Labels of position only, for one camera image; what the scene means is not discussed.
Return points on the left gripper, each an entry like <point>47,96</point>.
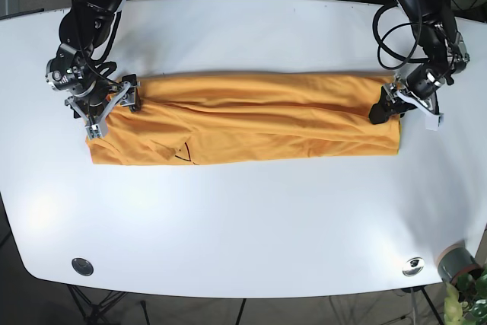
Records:
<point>421,84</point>

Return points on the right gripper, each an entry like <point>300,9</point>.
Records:
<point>94,95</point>

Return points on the orange T-shirt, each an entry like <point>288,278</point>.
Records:
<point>227,118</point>

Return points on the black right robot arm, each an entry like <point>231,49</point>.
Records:
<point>90,27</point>

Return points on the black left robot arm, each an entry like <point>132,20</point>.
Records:
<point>438,53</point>

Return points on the right silver table grommet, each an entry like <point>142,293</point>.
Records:
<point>413,266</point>

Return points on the silver table grommet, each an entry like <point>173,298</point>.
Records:
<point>413,266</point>
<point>82,266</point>

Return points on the grey plant pot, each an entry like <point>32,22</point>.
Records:
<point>454,261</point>

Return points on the left silver table grommet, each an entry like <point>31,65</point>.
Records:
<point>82,266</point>

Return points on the green potted plant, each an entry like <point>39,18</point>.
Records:
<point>465,302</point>

